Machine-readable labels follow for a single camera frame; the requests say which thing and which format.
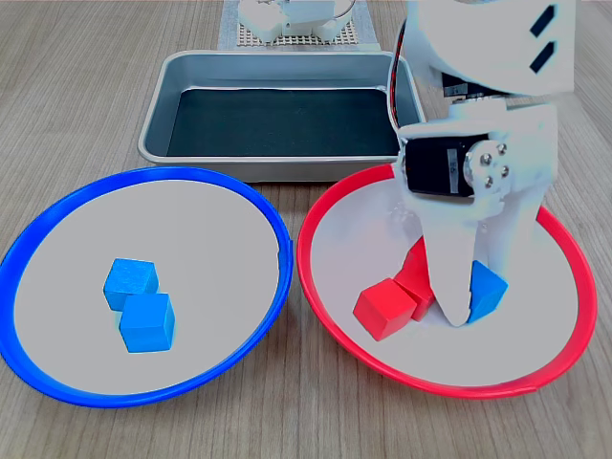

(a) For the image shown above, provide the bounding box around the pale perforated base plate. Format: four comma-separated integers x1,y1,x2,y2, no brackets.
237,18,360,48

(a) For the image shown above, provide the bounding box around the dark thin cable loop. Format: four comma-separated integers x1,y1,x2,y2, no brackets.
329,0,358,23

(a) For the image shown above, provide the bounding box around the black tray mat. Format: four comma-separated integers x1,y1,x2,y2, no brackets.
165,87,401,158

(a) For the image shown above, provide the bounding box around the red-rimmed white plate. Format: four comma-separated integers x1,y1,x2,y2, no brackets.
295,162,598,401

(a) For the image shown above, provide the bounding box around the steel tray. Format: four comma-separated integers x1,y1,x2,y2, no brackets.
137,50,427,184

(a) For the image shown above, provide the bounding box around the red black servo cable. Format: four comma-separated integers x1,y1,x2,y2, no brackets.
387,18,408,133

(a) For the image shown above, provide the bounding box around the blue cube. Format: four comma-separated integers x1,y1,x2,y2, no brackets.
119,293,176,354
102,257,160,312
470,260,510,324

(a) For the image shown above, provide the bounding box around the blue-rimmed white plate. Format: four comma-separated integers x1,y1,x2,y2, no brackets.
0,165,294,409

